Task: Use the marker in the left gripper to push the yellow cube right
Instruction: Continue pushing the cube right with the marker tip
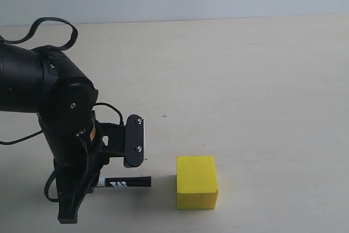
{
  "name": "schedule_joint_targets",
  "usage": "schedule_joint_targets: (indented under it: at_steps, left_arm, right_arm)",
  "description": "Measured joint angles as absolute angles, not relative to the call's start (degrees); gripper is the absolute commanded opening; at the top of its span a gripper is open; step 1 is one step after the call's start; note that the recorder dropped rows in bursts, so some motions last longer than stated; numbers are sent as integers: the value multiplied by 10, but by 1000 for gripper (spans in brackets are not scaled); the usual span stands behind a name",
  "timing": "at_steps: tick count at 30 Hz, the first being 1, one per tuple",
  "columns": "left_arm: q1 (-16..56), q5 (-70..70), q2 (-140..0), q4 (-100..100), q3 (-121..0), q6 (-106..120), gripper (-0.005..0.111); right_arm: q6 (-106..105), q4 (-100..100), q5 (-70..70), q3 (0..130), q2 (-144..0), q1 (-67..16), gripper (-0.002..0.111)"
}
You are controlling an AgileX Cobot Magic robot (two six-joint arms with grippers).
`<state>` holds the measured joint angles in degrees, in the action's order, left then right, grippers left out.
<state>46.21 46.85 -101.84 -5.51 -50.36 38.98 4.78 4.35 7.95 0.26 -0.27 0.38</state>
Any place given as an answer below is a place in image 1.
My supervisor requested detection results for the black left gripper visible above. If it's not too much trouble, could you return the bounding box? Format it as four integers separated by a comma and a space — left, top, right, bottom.
38, 110, 103, 224

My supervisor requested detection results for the black and white marker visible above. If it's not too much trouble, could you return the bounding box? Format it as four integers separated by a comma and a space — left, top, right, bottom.
95, 176, 152, 188

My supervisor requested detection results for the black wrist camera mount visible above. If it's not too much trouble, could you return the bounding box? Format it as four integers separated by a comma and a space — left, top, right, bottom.
98, 114, 145, 168

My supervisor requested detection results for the black camera cable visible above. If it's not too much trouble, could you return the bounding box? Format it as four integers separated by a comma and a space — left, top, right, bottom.
0, 17, 122, 202

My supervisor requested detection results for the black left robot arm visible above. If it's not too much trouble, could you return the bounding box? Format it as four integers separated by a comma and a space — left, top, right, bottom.
1, 43, 103, 224

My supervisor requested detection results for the yellow cube block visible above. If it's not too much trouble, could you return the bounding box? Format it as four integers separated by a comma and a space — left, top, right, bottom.
176, 156, 219, 210

